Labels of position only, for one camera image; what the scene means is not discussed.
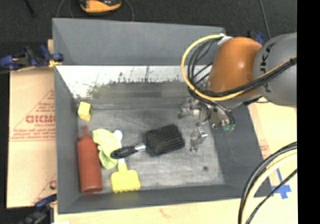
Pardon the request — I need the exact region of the red-brown squeeze bottle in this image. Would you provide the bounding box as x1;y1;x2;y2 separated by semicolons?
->
73;125;104;195

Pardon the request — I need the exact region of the brown cardboard board, red print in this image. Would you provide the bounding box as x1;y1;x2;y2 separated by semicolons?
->
5;67;59;209

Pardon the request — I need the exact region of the black hairbrush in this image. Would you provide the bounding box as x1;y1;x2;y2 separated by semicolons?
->
110;123;186;160

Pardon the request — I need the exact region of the yellow-green cloth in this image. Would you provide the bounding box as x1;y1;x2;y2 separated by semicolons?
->
92;128;121;170

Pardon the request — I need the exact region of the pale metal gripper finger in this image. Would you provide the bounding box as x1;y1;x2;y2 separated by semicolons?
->
177;100;201;120
189;127;209;153

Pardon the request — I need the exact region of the yellow scraper with white handle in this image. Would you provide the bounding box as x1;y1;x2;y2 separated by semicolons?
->
110;129;142;193

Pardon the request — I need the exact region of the yellow sponge block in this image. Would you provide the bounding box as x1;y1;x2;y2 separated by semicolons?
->
77;101;93;122

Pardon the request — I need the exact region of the grey metal bin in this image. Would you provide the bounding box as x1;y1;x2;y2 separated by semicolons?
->
51;17;273;214

